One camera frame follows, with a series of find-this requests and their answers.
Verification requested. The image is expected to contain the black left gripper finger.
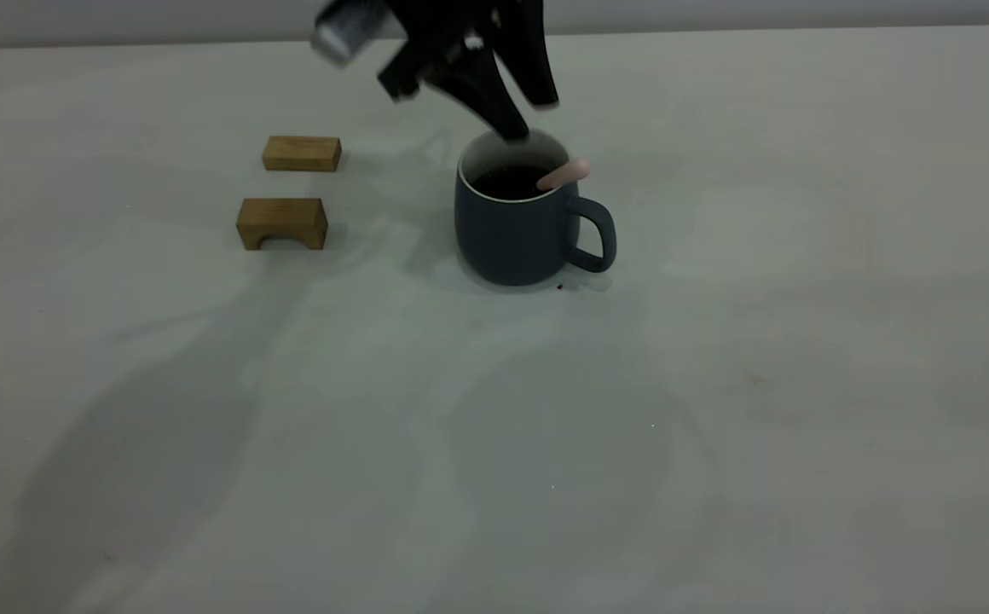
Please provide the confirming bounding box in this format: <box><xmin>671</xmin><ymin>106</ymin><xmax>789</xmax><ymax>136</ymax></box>
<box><xmin>425</xmin><ymin>55</ymin><xmax>533</xmax><ymax>144</ymax></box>
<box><xmin>501</xmin><ymin>26</ymin><xmax>561</xmax><ymax>111</ymax></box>

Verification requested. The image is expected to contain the arched wooden block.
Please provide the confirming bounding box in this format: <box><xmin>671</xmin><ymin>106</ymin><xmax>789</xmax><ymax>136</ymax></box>
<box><xmin>236</xmin><ymin>197</ymin><xmax>329</xmax><ymax>252</ymax></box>

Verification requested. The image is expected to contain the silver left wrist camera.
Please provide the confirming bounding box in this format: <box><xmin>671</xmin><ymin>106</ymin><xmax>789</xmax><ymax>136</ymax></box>
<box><xmin>310</xmin><ymin>0</ymin><xmax>395</xmax><ymax>68</ymax></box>

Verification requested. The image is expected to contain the dark coffee liquid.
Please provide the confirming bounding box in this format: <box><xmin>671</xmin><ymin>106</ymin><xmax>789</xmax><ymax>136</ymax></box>
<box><xmin>471</xmin><ymin>165</ymin><xmax>557</xmax><ymax>201</ymax></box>

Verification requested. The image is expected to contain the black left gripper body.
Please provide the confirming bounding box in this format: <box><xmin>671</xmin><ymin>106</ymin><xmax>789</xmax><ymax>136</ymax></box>
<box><xmin>377</xmin><ymin>0</ymin><xmax>547</xmax><ymax>102</ymax></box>

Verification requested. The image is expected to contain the dark grey ceramic mug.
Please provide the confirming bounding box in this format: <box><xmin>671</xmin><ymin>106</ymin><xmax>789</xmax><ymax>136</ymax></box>
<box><xmin>454</xmin><ymin>128</ymin><xmax>617</xmax><ymax>287</ymax></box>

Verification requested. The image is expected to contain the flat rectangular wooden block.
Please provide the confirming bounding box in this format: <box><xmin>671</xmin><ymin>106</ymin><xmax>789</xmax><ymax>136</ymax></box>
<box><xmin>262</xmin><ymin>136</ymin><xmax>344</xmax><ymax>174</ymax></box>

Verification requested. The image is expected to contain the pink-handled small metal spoon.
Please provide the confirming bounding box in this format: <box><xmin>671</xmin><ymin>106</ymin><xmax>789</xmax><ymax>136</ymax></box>
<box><xmin>535</xmin><ymin>157</ymin><xmax>592</xmax><ymax>192</ymax></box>

